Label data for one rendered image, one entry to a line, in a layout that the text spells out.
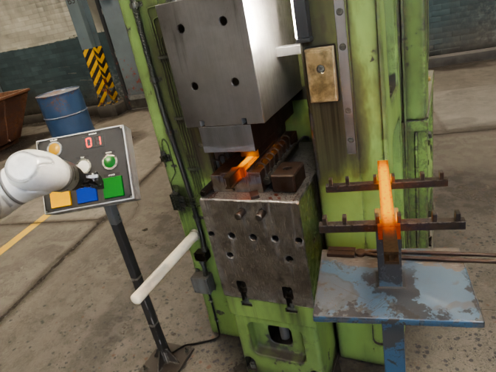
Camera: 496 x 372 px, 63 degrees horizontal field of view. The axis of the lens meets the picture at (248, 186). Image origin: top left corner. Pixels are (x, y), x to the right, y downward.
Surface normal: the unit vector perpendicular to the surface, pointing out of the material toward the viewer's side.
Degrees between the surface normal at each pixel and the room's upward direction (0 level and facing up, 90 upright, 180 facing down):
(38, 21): 89
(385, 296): 0
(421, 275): 0
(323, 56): 90
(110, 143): 60
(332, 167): 90
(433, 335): 0
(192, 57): 90
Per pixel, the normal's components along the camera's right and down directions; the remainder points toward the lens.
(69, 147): -0.07, -0.09
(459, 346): -0.18, -0.89
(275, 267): -0.39, 0.45
